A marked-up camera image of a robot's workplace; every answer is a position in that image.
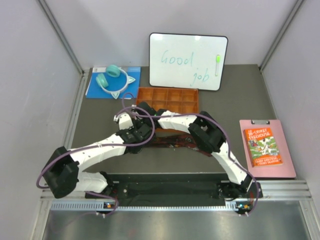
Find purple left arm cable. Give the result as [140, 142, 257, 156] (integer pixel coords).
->
[36, 106, 157, 217]

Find blue folder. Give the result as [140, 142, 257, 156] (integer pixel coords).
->
[85, 66, 141, 99]

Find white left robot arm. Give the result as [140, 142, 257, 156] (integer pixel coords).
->
[42, 123, 154, 199]

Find green whiteboard marker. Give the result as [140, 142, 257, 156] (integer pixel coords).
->
[215, 54, 221, 77]

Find grey slotted cable duct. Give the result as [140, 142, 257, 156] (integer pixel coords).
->
[50, 200, 250, 212]

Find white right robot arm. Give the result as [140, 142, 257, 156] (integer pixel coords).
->
[136, 101, 254, 198]

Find red patterned necktie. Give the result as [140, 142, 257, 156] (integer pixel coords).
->
[145, 134, 212, 157]

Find orange wooden compartment tray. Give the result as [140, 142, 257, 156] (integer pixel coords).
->
[135, 87, 199, 114]

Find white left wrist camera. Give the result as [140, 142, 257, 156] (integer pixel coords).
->
[113, 112, 134, 130]

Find white dry-erase board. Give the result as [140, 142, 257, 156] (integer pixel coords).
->
[149, 32, 229, 91]

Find teal cat-ear headphones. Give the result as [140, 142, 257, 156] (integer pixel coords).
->
[95, 64, 136, 99]

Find orange treehouse book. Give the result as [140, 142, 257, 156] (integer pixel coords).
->
[243, 127, 283, 167]

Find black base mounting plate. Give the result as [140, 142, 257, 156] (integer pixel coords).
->
[101, 172, 263, 200]

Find pink clipboard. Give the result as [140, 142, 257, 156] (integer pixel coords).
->
[239, 119, 297, 179]

